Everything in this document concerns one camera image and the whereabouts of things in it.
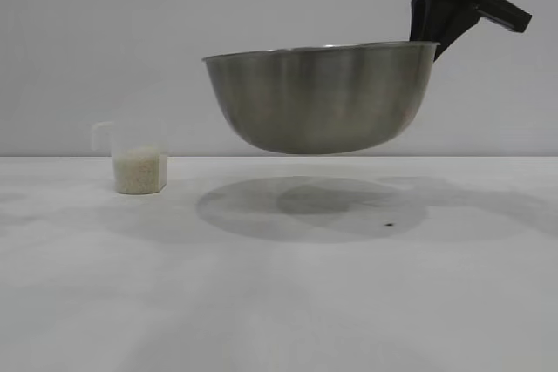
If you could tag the stainless steel mixing bowl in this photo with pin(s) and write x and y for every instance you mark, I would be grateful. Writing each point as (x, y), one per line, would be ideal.
(318, 102)

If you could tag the clear measuring cup with rice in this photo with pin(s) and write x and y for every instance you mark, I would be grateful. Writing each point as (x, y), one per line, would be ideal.
(137, 171)

